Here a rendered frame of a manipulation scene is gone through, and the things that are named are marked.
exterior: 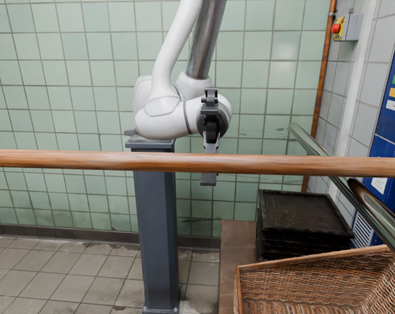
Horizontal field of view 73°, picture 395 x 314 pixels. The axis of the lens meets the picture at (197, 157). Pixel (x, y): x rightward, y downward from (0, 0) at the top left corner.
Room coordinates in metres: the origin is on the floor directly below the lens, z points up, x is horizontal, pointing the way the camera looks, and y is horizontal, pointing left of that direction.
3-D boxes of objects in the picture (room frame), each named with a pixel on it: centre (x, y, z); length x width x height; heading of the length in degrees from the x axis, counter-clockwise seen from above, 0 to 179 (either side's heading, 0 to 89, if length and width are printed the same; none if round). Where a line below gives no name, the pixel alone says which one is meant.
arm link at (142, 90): (1.18, 0.20, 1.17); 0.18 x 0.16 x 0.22; 119
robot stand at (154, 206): (1.17, 0.20, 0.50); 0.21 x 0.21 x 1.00; 88
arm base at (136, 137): (1.18, 0.22, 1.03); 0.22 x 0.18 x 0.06; 88
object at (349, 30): (1.27, -0.65, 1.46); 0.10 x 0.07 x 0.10; 174
